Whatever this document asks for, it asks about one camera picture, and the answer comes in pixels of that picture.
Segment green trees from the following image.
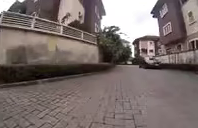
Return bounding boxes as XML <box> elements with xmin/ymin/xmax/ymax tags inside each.
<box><xmin>97</xmin><ymin>25</ymin><xmax>133</xmax><ymax>65</ymax></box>

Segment grey brick paved road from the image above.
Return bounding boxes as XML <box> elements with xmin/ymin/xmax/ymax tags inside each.
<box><xmin>0</xmin><ymin>64</ymin><xmax>198</xmax><ymax>128</ymax></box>

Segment dark car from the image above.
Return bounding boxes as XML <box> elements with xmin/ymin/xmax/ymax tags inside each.
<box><xmin>138</xmin><ymin>56</ymin><xmax>162</xmax><ymax>70</ymax></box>

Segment pink building with dark roof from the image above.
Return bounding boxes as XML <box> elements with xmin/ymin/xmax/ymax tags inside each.
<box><xmin>132</xmin><ymin>35</ymin><xmax>161</xmax><ymax>58</ymax></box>

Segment brown and cream building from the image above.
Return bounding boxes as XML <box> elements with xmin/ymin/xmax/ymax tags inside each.
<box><xmin>7</xmin><ymin>0</ymin><xmax>107</xmax><ymax>34</ymax></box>

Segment low trimmed dark hedge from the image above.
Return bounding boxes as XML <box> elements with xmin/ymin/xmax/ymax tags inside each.
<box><xmin>0</xmin><ymin>62</ymin><xmax>116</xmax><ymax>84</ymax></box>
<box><xmin>158</xmin><ymin>62</ymin><xmax>198</xmax><ymax>74</ymax></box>

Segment brown and beige building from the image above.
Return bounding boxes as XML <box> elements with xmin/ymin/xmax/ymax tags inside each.
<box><xmin>150</xmin><ymin>0</ymin><xmax>198</xmax><ymax>55</ymax></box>

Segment concrete wall with white railing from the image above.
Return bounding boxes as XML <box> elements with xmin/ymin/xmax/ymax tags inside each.
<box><xmin>0</xmin><ymin>10</ymin><xmax>101</xmax><ymax>84</ymax></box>

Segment pale concrete wall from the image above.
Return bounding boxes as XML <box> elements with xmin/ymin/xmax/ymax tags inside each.
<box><xmin>153</xmin><ymin>46</ymin><xmax>198</xmax><ymax>66</ymax></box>

